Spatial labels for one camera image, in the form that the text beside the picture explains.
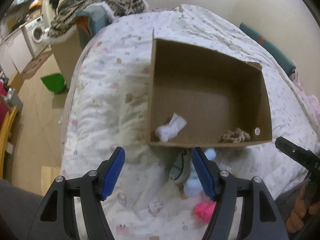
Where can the white patterned bed quilt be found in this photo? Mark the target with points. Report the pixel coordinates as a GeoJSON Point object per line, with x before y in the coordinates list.
{"type": "Point", "coordinates": [108, 106]}

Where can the brown cardboard box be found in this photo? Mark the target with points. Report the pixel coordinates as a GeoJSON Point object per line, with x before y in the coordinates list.
{"type": "Point", "coordinates": [212, 91]}

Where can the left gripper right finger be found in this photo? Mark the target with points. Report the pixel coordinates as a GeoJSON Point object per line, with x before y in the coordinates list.
{"type": "Point", "coordinates": [260, 217]}

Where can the light blue fluffy sock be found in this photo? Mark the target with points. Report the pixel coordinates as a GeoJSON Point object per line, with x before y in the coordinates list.
{"type": "Point", "coordinates": [192, 186]}

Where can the brown patterned floor mat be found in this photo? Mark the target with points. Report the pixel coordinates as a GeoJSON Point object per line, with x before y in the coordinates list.
{"type": "Point", "coordinates": [34, 65]}

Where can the beige scrunchie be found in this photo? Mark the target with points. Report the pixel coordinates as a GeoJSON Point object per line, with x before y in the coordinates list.
{"type": "Point", "coordinates": [236, 136]}

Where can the beige armchair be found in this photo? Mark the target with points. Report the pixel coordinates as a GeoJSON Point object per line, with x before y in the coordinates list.
{"type": "Point", "coordinates": [67, 50]}

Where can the magenta bag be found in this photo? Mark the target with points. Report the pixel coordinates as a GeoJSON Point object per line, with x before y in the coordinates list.
{"type": "Point", "coordinates": [3, 108]}

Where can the pink rubber toy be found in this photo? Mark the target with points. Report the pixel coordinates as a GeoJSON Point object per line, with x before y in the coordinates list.
{"type": "Point", "coordinates": [205, 210]}

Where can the grey trash bin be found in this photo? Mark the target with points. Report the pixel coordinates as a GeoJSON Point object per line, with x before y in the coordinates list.
{"type": "Point", "coordinates": [13, 100]}

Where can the pink fabric by wall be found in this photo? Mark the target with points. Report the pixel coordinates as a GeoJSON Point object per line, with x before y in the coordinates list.
{"type": "Point", "coordinates": [311, 100]}

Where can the green dustpan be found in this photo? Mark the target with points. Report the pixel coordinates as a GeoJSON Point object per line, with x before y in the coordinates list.
{"type": "Point", "coordinates": [54, 82]}

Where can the striped knitted blanket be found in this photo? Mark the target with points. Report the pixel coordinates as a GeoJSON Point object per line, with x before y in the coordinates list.
{"type": "Point", "coordinates": [63, 24]}

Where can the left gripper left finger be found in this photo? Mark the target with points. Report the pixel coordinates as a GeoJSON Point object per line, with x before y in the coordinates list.
{"type": "Point", "coordinates": [56, 219]}

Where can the grey striped sock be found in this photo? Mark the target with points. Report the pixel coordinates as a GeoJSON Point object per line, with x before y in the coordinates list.
{"type": "Point", "coordinates": [181, 168]}

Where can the white kitchen cabinet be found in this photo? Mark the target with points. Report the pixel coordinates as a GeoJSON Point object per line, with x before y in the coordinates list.
{"type": "Point", "coordinates": [15, 54]}

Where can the white washing machine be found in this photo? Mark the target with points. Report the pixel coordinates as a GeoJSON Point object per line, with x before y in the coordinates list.
{"type": "Point", "coordinates": [33, 32]}

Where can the yellow wooden shelf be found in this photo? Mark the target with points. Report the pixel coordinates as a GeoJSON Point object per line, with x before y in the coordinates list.
{"type": "Point", "coordinates": [4, 135]}

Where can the teal bolster pillow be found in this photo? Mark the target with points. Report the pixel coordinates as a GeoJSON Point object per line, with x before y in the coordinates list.
{"type": "Point", "coordinates": [282, 60]}

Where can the teal cushion orange lining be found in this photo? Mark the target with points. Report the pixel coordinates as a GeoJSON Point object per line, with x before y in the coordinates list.
{"type": "Point", "coordinates": [89, 21]}

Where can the person's right hand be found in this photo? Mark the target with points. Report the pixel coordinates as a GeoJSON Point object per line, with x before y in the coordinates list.
{"type": "Point", "coordinates": [295, 222]}

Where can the white fluffy cloth toy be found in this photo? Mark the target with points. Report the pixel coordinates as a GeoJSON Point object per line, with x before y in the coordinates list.
{"type": "Point", "coordinates": [169, 131]}

